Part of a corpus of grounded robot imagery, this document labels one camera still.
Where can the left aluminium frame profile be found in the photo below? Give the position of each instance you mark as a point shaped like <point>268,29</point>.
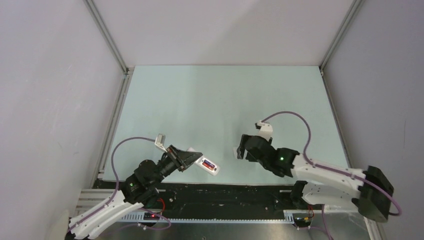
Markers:
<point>113,109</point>

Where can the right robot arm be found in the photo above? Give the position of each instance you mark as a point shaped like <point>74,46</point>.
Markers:
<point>369,191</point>

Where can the white remote control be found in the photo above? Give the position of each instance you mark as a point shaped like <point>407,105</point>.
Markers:
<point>213,172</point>

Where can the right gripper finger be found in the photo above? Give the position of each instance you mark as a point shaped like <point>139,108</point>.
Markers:
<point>243,140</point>
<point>240,154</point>

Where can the right aluminium frame profile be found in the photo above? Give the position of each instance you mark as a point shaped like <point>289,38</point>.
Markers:
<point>348,73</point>

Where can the controller board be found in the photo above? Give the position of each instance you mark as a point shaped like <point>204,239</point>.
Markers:
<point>302,222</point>
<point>148,216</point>

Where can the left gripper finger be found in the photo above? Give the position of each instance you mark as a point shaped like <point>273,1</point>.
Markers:
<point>189,161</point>
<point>179,154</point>

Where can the aluminium frame profile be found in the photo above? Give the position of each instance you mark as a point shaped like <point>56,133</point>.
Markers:
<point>113,109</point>
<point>348,73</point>

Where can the white battery compartment cover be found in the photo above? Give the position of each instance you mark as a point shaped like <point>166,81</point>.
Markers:
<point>235,152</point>

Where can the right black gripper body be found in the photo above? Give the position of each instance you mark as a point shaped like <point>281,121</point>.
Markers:
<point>268,142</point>

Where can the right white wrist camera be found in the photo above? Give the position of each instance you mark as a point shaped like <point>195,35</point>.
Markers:
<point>265,130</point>

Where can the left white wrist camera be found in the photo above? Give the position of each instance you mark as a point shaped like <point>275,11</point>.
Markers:
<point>160,141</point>

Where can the right controller board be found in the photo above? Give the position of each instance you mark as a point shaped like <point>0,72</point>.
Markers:
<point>302,222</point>

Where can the grey slotted cable duct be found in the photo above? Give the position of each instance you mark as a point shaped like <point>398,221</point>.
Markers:
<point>141,217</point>

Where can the red battery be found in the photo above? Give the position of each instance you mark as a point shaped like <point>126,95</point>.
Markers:
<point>209,166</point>

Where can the blue battery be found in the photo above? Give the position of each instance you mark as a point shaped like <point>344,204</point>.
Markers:
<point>209,163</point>

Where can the left controller board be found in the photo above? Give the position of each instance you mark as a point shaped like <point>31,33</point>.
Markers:
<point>148,216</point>

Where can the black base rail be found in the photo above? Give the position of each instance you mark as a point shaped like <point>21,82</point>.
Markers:
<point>224,201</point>

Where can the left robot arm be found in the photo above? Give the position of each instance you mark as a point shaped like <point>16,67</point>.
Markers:
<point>137,191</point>

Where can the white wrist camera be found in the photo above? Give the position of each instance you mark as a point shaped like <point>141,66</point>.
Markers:
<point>160,141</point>
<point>265,130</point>

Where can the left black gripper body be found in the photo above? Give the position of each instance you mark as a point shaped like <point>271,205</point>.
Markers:
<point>170,163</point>

